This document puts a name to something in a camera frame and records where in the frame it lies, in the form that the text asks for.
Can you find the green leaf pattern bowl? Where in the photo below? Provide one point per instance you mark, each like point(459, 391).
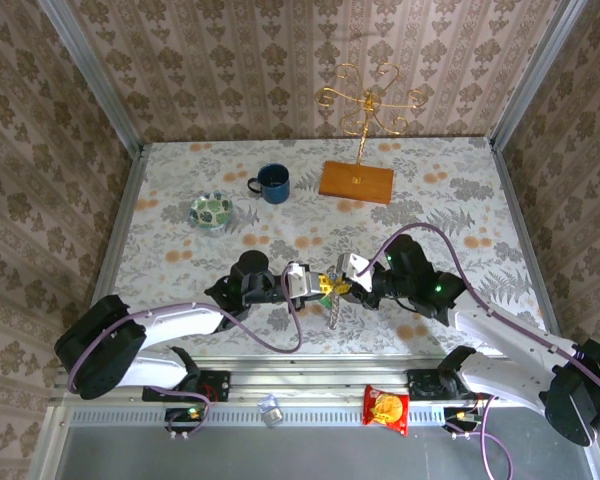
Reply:
point(210, 210)

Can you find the dark blue enamel mug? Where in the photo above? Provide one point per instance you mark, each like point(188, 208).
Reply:
point(275, 185)

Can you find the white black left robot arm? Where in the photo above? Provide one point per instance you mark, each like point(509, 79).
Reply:
point(180, 325)

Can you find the gold hook stand wooden base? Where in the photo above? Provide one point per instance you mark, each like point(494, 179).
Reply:
point(355, 182)

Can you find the small black circuit board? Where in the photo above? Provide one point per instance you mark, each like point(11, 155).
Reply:
point(187, 414)
point(460, 416)

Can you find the aluminium mounting rail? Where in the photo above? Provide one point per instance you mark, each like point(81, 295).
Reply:
point(310, 380)

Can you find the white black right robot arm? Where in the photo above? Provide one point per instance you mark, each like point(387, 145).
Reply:
point(505, 335)

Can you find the red snack packet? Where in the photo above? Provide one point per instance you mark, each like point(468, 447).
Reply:
point(385, 407)

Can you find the aluminium frame post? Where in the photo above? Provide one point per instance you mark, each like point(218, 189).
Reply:
point(535, 75)
point(97, 80)

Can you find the aluminium table edge rail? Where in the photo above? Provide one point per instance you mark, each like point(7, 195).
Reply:
point(121, 225)
point(522, 225)

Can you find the green plastic key tag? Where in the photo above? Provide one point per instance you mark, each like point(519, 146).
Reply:
point(325, 301)

